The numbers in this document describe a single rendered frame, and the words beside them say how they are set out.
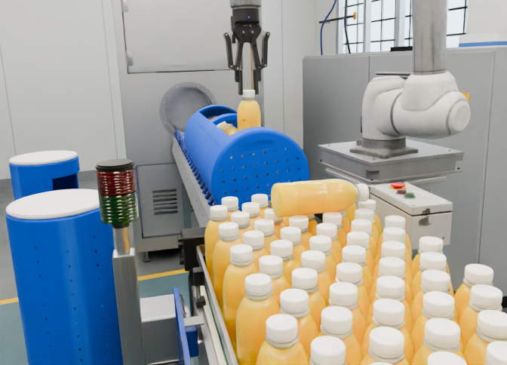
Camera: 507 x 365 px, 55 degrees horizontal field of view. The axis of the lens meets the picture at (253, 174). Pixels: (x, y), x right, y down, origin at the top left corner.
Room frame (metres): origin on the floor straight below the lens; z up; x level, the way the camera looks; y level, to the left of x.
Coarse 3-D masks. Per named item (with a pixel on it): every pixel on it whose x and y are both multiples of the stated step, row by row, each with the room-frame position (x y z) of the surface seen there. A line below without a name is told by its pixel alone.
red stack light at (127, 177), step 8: (96, 176) 0.78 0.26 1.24; (104, 176) 0.76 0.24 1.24; (112, 176) 0.76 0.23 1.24; (120, 176) 0.76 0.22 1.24; (128, 176) 0.77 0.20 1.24; (104, 184) 0.76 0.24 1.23; (112, 184) 0.76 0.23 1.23; (120, 184) 0.76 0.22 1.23; (128, 184) 0.77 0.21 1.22; (136, 184) 0.79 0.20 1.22; (104, 192) 0.76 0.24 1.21; (112, 192) 0.76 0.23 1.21; (120, 192) 0.76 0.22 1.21; (128, 192) 0.77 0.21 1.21
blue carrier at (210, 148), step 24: (192, 120) 2.03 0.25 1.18; (216, 120) 1.69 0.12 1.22; (192, 144) 1.77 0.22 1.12; (216, 144) 1.39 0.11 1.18; (240, 144) 1.29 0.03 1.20; (264, 144) 1.31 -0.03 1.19; (288, 144) 1.32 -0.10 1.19; (216, 168) 1.28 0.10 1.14; (240, 168) 1.29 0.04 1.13; (264, 168) 1.31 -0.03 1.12; (288, 168) 1.32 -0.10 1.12; (216, 192) 1.28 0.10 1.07; (240, 192) 1.29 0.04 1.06; (264, 192) 1.31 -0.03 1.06
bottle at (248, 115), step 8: (240, 104) 1.41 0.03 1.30; (248, 104) 1.39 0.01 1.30; (256, 104) 1.40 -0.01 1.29; (240, 112) 1.40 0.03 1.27; (248, 112) 1.38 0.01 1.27; (256, 112) 1.39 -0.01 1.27; (240, 120) 1.39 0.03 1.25; (248, 120) 1.38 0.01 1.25; (256, 120) 1.39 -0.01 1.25; (240, 128) 1.40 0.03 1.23
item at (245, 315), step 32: (256, 256) 0.83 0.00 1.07; (288, 256) 0.79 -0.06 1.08; (384, 256) 0.77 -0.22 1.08; (416, 256) 0.80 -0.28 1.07; (224, 288) 0.77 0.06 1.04; (288, 288) 0.72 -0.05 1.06; (320, 288) 0.72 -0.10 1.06; (416, 288) 0.71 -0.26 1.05; (224, 320) 0.78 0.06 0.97; (256, 320) 0.63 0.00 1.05; (320, 320) 0.63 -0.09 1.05; (352, 320) 0.60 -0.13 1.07; (416, 320) 0.59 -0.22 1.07; (256, 352) 0.63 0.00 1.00; (288, 352) 0.52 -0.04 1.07; (352, 352) 0.53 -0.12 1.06; (416, 352) 0.52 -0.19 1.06; (480, 352) 0.52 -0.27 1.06
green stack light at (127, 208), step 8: (136, 192) 0.79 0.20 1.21; (104, 200) 0.76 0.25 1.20; (112, 200) 0.76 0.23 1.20; (120, 200) 0.76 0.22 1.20; (128, 200) 0.77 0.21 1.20; (136, 200) 0.78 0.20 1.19; (104, 208) 0.76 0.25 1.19; (112, 208) 0.76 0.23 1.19; (120, 208) 0.76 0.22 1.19; (128, 208) 0.77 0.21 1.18; (136, 208) 0.78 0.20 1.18; (104, 216) 0.77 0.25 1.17; (112, 216) 0.76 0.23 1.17; (120, 216) 0.76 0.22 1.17; (128, 216) 0.77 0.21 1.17; (136, 216) 0.78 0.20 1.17; (112, 224) 0.76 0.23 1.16; (120, 224) 0.76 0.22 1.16
